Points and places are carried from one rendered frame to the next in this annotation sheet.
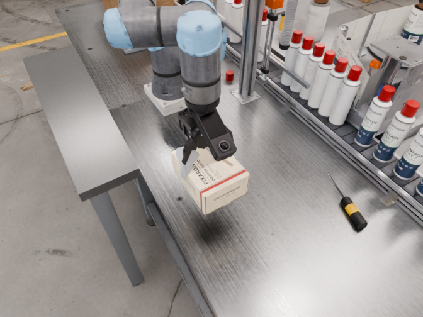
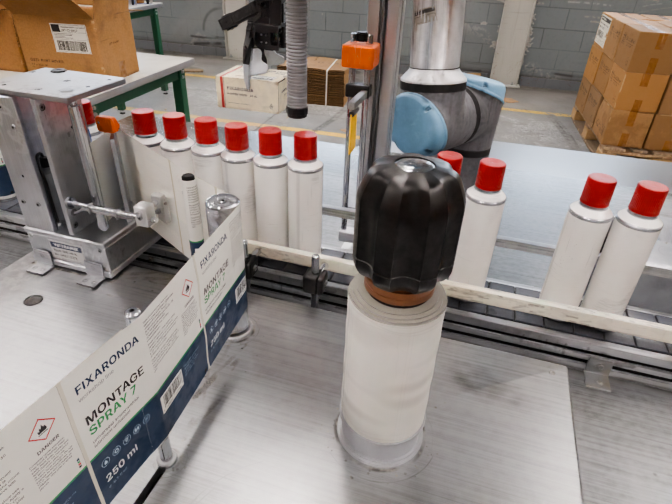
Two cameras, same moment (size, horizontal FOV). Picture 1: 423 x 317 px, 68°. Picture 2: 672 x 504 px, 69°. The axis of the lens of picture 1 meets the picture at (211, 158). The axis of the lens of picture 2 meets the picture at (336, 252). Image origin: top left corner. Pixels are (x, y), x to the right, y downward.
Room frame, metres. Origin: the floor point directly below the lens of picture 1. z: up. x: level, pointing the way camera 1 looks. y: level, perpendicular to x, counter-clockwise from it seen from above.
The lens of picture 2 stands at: (1.54, -0.72, 1.31)
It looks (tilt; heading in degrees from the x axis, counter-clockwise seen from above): 33 degrees down; 135
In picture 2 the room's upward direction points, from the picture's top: 3 degrees clockwise
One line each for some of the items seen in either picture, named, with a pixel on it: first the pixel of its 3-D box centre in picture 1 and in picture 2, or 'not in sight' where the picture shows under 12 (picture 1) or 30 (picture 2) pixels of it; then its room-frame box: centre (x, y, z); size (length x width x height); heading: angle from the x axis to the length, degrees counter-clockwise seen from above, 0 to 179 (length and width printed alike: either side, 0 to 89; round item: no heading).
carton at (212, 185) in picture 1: (209, 172); (256, 88); (0.49, 0.01, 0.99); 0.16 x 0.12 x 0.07; 32
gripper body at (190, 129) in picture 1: (201, 117); (266, 22); (0.52, 0.02, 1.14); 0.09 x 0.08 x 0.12; 32
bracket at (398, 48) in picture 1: (402, 49); (55, 83); (0.81, -0.53, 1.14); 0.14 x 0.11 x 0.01; 29
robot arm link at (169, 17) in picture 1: (191, 25); not in sight; (0.62, 0.04, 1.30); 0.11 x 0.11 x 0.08; 2
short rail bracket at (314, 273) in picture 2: not in sight; (315, 289); (1.12, -0.35, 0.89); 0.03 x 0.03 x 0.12; 29
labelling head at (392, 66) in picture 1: (382, 88); (82, 173); (0.81, -0.53, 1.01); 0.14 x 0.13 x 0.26; 29
